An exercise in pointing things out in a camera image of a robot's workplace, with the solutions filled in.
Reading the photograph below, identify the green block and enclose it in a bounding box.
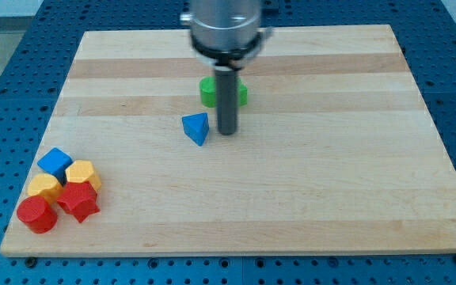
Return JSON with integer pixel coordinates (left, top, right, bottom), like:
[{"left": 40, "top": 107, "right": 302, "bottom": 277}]
[{"left": 199, "top": 76, "right": 248, "bottom": 108}]

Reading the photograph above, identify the red cylinder block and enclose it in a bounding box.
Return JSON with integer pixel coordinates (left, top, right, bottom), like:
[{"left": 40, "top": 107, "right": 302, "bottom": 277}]
[{"left": 17, "top": 196, "right": 58, "bottom": 234}]

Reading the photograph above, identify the red star block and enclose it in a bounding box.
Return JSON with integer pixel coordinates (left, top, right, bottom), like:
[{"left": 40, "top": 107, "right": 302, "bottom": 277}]
[{"left": 57, "top": 182, "right": 100, "bottom": 223}]

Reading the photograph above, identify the blue cube block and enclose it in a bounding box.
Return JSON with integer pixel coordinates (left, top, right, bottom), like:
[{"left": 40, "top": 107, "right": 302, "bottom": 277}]
[{"left": 37, "top": 147, "right": 73, "bottom": 184}]

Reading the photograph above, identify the wooden board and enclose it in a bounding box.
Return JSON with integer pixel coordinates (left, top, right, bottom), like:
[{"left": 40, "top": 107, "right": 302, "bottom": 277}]
[{"left": 0, "top": 25, "right": 456, "bottom": 257}]

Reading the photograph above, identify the yellow hexagon block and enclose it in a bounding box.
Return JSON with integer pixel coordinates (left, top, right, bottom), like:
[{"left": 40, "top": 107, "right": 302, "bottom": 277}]
[{"left": 65, "top": 160, "right": 102, "bottom": 192}]

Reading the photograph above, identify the yellow round block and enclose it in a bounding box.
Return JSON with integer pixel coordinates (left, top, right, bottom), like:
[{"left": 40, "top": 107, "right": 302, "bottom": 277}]
[{"left": 27, "top": 173, "right": 63, "bottom": 204}]

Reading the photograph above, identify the blue triangle block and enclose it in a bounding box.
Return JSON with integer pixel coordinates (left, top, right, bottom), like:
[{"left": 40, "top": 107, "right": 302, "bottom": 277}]
[{"left": 181, "top": 112, "right": 210, "bottom": 146}]

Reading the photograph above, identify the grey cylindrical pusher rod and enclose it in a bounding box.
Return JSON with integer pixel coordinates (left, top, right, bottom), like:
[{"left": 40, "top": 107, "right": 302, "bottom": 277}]
[{"left": 214, "top": 67, "right": 238, "bottom": 135}]

